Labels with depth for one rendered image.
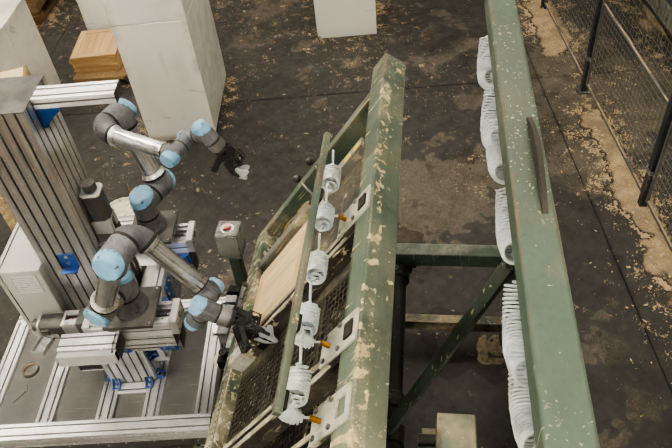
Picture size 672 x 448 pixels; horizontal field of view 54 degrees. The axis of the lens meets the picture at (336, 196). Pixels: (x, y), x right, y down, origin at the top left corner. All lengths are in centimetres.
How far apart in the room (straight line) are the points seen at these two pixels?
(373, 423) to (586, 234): 328
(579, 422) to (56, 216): 227
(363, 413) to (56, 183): 167
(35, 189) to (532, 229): 198
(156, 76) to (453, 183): 239
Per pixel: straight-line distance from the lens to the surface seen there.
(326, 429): 170
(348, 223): 214
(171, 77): 534
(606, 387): 404
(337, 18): 664
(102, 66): 661
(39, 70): 649
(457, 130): 545
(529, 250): 157
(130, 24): 518
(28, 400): 414
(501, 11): 244
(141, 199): 328
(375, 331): 178
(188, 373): 387
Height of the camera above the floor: 336
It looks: 43 degrees down
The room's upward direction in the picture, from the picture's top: 7 degrees counter-clockwise
